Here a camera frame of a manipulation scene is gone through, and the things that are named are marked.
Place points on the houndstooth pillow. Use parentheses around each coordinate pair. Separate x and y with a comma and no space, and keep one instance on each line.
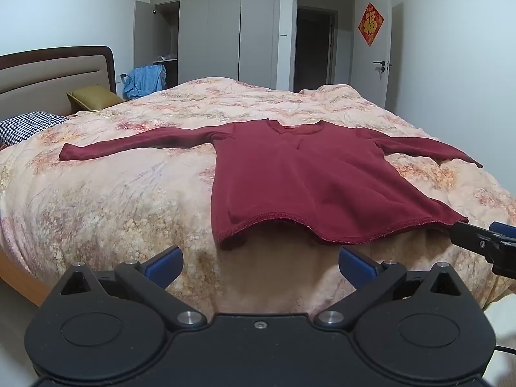
(28,125)

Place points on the grey wardrobe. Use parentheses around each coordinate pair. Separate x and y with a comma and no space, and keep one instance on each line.
(209,24)

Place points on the dark red long-sleeve shirt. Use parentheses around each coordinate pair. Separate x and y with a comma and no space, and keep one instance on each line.
(306,177)

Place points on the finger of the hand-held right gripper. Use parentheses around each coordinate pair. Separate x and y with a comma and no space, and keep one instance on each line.
(481,244)
(504,232)

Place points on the wooden bed frame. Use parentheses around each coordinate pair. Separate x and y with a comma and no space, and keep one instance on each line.
(24,286)

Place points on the blue garment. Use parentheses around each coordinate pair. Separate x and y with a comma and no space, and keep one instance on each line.
(143,80)

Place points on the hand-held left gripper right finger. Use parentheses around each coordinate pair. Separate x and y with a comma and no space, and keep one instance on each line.
(356,268)

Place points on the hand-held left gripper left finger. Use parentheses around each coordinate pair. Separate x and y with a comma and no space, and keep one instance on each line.
(163,268)

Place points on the white door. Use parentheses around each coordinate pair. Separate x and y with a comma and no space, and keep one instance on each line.
(377,80)

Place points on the floral pink quilt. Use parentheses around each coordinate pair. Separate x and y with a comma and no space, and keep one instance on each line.
(121,209)

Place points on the red diamond door decoration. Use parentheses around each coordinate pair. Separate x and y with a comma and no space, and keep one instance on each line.
(371,24)

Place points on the olive yellow pillow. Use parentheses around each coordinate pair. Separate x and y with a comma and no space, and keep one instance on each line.
(94,97)

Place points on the padded beige headboard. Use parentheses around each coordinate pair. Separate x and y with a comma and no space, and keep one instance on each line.
(44,76)

